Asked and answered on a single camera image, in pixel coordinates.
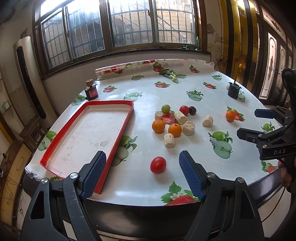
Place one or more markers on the right hand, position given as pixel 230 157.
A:
pixel 286 178

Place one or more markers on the green tomato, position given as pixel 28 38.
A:
pixel 166 108

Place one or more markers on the wooden chair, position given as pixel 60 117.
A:
pixel 33 133

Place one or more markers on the red rimmed white tray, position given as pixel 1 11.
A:
pixel 95 126

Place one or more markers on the red tomato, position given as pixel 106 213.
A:
pixel 158 165
pixel 184 110

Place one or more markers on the orange mandarin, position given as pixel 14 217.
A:
pixel 175 129
pixel 230 115
pixel 158 126

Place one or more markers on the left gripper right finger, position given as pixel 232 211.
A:
pixel 194 174

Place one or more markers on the long beige corn piece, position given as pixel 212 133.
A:
pixel 180 117

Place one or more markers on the small beige corn piece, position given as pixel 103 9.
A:
pixel 158 115

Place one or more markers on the black cup on table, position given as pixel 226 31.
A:
pixel 233 90

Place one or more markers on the dark purple plum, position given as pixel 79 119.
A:
pixel 192 110

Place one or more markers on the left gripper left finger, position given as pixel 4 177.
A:
pixel 90 174

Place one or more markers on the green bottle on sill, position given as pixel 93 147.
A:
pixel 197 43

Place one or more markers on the round beige corn piece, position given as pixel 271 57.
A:
pixel 188 128

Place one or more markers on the fruit print tablecloth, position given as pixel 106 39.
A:
pixel 146 113

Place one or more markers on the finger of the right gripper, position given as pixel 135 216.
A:
pixel 269 113
pixel 256 136

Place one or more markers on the dark jar with cork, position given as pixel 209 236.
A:
pixel 90 90

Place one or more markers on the window with metal grille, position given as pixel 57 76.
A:
pixel 66 33

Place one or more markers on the green leafy vegetable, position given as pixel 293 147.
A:
pixel 170 73

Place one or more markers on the standing air conditioner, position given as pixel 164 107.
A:
pixel 31 82

